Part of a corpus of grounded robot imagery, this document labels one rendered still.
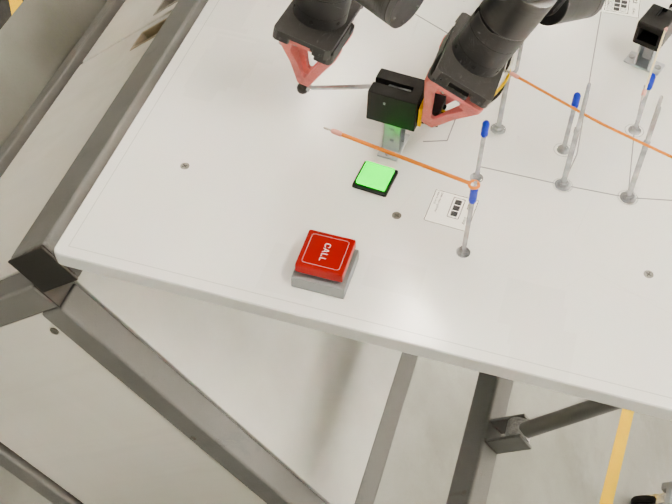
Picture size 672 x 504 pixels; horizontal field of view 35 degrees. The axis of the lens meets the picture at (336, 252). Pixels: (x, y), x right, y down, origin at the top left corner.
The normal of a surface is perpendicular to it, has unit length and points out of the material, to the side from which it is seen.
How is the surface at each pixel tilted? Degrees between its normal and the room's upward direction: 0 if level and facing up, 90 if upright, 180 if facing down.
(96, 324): 0
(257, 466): 0
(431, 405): 0
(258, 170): 50
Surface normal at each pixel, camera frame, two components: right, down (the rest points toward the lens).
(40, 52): 0.75, -0.24
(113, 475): -0.29, 0.73
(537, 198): 0.02, -0.65
